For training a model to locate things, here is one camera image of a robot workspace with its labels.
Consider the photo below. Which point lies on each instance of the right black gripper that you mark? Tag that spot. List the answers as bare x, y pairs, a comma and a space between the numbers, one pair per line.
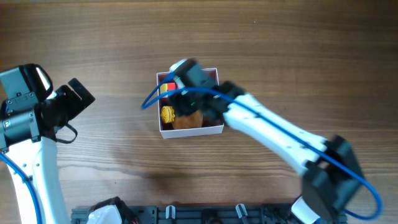
181, 104

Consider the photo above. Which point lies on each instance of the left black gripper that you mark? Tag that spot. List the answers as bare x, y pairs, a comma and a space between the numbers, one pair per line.
79, 101

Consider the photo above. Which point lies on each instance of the multicoloured puzzle cube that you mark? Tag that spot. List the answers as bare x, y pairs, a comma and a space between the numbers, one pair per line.
166, 87

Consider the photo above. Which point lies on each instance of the brown plush capybara toy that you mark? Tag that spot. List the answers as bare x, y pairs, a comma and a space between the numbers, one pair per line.
168, 116

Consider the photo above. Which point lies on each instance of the white cardboard box pink interior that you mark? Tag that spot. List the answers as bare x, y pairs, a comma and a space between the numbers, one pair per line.
208, 127

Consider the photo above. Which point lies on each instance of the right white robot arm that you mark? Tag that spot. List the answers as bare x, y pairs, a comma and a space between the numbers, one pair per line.
326, 188

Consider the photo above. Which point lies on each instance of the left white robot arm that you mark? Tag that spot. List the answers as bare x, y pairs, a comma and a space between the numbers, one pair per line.
31, 115

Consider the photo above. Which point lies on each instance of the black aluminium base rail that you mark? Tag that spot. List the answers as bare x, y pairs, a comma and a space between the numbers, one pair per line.
259, 214

